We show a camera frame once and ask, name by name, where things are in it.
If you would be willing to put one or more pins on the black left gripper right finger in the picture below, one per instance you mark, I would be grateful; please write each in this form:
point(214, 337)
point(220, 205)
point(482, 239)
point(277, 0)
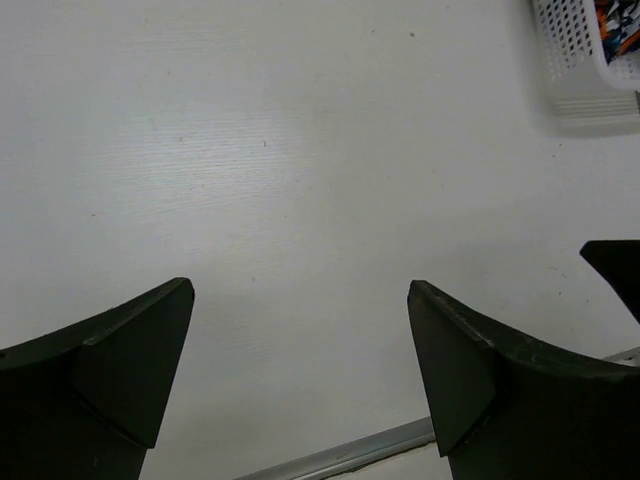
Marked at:
point(506, 405)

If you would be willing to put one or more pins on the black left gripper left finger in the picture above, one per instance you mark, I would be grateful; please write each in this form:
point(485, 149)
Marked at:
point(87, 401)

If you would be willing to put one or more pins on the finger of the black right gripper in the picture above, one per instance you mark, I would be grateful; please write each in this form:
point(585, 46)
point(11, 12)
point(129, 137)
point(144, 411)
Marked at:
point(617, 262)

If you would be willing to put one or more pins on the colourful patterned shorts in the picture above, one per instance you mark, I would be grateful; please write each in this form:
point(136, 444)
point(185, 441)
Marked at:
point(618, 23)

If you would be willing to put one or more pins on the white perforated plastic basket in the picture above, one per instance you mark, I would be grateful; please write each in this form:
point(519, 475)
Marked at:
point(585, 93)

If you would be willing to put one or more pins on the aluminium table edge rail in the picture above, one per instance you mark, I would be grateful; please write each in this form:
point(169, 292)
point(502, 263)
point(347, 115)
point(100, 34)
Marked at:
point(352, 456)

